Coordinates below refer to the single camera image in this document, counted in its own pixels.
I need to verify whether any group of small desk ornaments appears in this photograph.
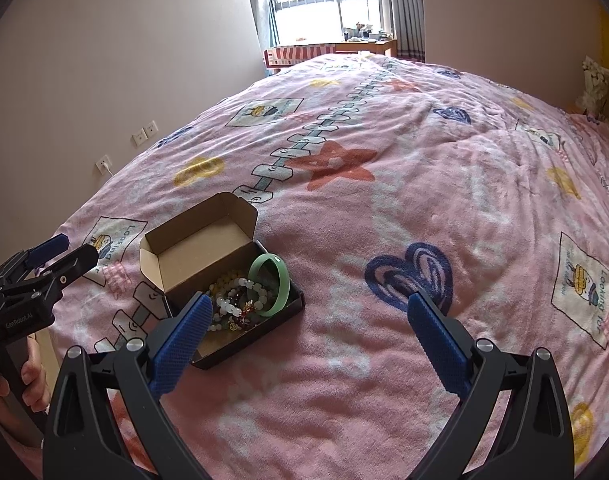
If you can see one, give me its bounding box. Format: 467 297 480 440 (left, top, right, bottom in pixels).
341 20 393 42

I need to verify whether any pink pillow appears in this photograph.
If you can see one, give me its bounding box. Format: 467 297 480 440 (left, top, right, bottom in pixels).
567 112 609 162

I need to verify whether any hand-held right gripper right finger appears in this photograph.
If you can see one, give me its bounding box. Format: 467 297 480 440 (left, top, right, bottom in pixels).
407 292 575 480

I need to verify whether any amber and dark bead bracelet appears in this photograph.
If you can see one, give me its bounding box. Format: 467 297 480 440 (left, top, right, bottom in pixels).
224 310 258 332

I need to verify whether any wooden desk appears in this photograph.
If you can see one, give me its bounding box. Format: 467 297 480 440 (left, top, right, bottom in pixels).
333 37 399 59

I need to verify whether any dark red bead bracelet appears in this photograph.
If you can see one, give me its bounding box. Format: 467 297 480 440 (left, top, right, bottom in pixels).
229 287 265 322

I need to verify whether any mixed colour bead bracelet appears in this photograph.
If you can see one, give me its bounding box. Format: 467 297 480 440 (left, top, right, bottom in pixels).
208 270 248 297

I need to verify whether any black cardboard box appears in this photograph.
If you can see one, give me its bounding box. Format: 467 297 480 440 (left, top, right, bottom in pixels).
138 191 305 371

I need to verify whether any pink printed blanket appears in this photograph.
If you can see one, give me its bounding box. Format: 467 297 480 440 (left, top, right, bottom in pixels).
34 52 609 480

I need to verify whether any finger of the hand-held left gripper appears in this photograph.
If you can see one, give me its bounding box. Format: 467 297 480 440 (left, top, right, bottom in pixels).
0 233 70 281
0 245 100 307

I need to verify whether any white bead bracelet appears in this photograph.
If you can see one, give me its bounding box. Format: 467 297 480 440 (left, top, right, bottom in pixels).
209 280 258 334

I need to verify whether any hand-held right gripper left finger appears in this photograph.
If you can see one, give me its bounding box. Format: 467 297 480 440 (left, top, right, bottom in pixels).
43 294 213 480

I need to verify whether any window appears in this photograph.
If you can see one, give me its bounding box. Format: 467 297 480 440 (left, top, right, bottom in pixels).
269 0 396 44

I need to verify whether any pale blue bead bracelet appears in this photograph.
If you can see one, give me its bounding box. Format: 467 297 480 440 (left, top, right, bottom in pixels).
234 277 280 318

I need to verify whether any green jade bangle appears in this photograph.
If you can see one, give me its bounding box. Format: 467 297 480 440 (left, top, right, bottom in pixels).
247 254 291 318

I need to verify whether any grey curtain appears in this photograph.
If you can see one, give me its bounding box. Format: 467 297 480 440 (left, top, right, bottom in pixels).
387 0 428 64

